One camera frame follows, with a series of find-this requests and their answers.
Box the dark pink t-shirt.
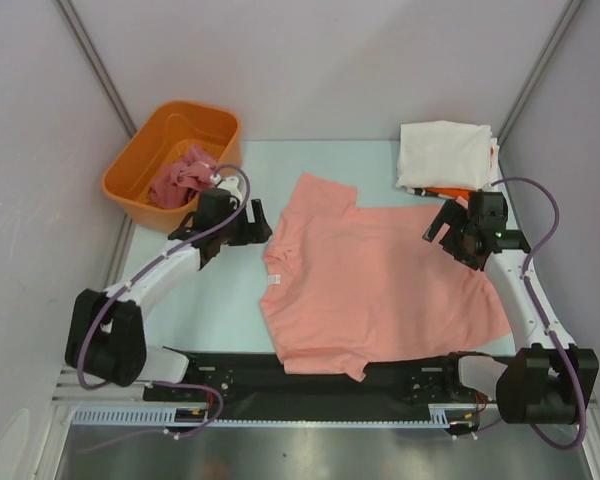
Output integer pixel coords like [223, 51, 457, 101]
[148, 145, 218, 210]

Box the light pink t-shirt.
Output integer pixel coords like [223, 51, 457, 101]
[260, 174, 510, 381]

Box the orange plastic basket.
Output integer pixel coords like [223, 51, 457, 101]
[102, 100, 242, 233]

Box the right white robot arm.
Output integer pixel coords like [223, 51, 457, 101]
[423, 192, 599, 426]

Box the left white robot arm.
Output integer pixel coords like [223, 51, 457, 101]
[65, 189, 272, 400]

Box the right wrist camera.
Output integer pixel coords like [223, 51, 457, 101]
[468, 191, 508, 233]

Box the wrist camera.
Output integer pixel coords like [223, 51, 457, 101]
[468, 191, 508, 233]
[193, 175, 243, 230]

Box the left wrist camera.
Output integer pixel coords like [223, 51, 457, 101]
[193, 175, 243, 230]

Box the white slotted cable duct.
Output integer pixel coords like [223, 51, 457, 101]
[71, 404, 478, 430]

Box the aluminium frame rail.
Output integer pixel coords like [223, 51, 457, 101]
[49, 365, 600, 407]

